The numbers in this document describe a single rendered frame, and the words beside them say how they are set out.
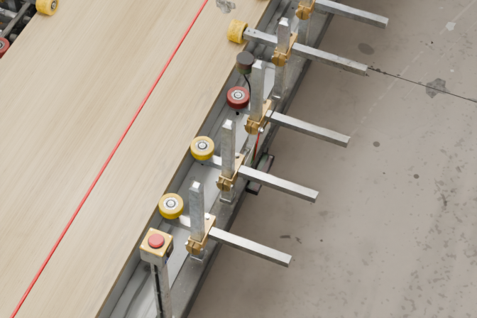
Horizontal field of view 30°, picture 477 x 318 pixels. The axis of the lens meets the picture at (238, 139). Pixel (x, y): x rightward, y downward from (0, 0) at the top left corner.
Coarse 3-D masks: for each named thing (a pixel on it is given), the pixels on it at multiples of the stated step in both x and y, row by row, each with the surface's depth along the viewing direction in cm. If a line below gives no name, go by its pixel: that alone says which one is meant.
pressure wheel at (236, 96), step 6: (234, 90) 314; (240, 90) 314; (246, 90) 314; (228, 96) 312; (234, 96) 313; (240, 96) 313; (246, 96) 313; (228, 102) 313; (234, 102) 311; (240, 102) 311; (246, 102) 312; (234, 108) 313; (240, 108) 313
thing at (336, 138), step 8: (248, 104) 316; (240, 112) 318; (248, 112) 316; (272, 120) 314; (280, 120) 312; (288, 120) 312; (296, 120) 313; (296, 128) 312; (304, 128) 310; (312, 128) 310; (320, 128) 311; (312, 136) 312; (320, 136) 310; (328, 136) 309; (336, 136) 309; (344, 136) 309; (336, 144) 310; (344, 144) 308
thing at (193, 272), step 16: (336, 0) 371; (320, 16) 365; (320, 32) 360; (288, 64) 349; (304, 64) 349; (288, 80) 344; (272, 96) 337; (288, 96) 340; (272, 128) 330; (256, 160) 322; (240, 192) 313; (224, 208) 309; (224, 224) 306; (208, 240) 302; (208, 256) 298; (192, 272) 294; (208, 272) 301; (176, 288) 291; (192, 288) 291; (176, 304) 288; (192, 304) 294
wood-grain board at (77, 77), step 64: (64, 0) 340; (128, 0) 340; (192, 0) 341; (256, 0) 342; (0, 64) 320; (64, 64) 321; (128, 64) 321; (192, 64) 322; (0, 128) 303; (64, 128) 304; (192, 128) 305; (0, 192) 288; (64, 192) 288; (128, 192) 289; (0, 256) 274; (64, 256) 275; (128, 256) 275
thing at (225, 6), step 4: (216, 0) 340; (220, 0) 340; (224, 0) 338; (216, 4) 339; (220, 4) 339; (224, 4) 338; (228, 4) 339; (232, 4) 338; (220, 8) 338; (224, 8) 337; (228, 8) 337; (232, 8) 338; (224, 12) 337; (228, 12) 337
